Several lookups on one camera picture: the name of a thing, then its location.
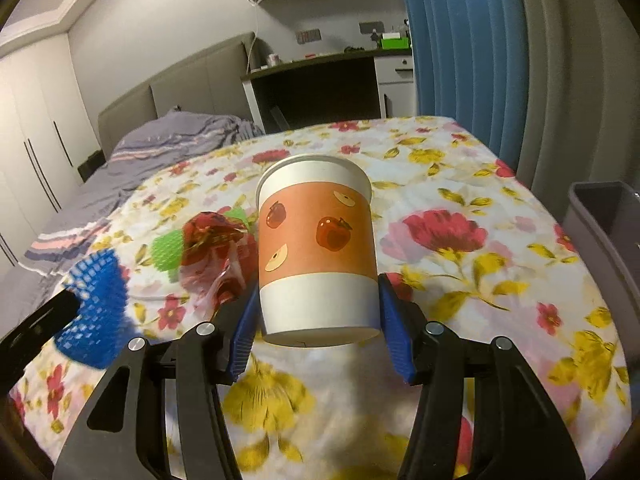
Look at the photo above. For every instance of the small cup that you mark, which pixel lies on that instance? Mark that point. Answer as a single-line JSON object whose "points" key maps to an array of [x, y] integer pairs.
{"points": [[273, 60]]}

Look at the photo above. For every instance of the grey plastic bin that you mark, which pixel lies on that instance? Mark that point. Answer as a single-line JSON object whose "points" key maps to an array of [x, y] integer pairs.
{"points": [[600, 220]]}

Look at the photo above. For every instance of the green box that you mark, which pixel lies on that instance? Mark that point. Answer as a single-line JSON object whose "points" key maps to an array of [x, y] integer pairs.
{"points": [[395, 42]]}

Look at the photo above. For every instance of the grey wall outlet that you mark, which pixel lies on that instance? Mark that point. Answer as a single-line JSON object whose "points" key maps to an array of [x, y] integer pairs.
{"points": [[308, 36], [370, 26]]}

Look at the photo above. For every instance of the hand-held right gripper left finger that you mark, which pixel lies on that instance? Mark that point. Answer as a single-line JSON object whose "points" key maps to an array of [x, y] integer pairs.
{"points": [[242, 335]]}

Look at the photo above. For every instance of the red and white plastic bag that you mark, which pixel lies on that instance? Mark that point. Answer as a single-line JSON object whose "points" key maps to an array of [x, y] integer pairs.
{"points": [[210, 250]]}

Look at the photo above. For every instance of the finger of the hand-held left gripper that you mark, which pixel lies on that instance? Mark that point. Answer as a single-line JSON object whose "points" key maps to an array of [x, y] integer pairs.
{"points": [[35, 340]]}

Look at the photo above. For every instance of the small desk figurine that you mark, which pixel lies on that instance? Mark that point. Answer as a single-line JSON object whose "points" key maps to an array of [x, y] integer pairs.
{"points": [[374, 39]]}

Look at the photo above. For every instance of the blue curtain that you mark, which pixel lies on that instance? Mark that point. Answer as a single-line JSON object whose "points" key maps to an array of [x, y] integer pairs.
{"points": [[450, 60]]}

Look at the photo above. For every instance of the dark nightstand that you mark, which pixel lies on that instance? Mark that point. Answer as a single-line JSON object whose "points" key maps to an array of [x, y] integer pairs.
{"points": [[92, 165]]}

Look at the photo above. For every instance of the white drawer cabinet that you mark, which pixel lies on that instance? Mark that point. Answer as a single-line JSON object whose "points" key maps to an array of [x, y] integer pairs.
{"points": [[395, 80]]}

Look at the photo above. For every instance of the white wardrobe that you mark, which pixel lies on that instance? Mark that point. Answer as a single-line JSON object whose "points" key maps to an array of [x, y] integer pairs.
{"points": [[30, 135]]}

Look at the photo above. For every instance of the floral tablecloth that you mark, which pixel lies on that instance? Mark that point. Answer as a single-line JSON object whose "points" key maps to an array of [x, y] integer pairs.
{"points": [[450, 200]]}

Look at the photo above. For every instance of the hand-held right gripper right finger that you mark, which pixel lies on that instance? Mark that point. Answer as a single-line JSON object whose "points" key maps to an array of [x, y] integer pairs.
{"points": [[396, 335]]}

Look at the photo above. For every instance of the green foam net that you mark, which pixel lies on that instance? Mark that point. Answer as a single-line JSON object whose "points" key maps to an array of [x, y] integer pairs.
{"points": [[167, 252]]}

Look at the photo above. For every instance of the orange apple print paper cup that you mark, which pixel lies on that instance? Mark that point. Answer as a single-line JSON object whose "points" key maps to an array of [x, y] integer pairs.
{"points": [[315, 240]]}

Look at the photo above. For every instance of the grey striped blanket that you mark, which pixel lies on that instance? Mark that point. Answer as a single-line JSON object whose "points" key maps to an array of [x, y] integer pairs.
{"points": [[165, 145]]}

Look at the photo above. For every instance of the grey padded headboard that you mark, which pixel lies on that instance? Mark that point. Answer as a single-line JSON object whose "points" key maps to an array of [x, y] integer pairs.
{"points": [[200, 80]]}

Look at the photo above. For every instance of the dark desk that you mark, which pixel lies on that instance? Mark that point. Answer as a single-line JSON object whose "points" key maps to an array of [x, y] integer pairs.
{"points": [[310, 67]]}

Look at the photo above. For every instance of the grey curtain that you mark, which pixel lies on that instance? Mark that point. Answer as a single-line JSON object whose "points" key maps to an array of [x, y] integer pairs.
{"points": [[575, 75]]}

